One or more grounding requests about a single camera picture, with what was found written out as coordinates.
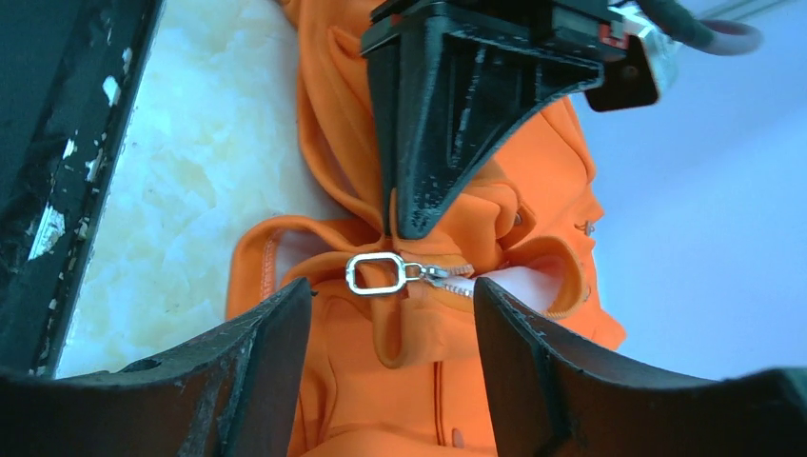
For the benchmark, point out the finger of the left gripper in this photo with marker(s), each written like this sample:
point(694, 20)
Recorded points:
point(451, 81)

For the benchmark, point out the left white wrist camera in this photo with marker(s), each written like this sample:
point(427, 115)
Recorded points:
point(648, 69)

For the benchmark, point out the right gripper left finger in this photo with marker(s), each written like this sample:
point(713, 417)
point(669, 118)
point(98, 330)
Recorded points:
point(230, 391)

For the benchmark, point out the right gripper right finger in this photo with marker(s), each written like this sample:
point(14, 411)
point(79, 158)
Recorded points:
point(552, 392)

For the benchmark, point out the orange zip-up jacket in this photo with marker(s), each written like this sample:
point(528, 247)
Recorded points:
point(392, 365)

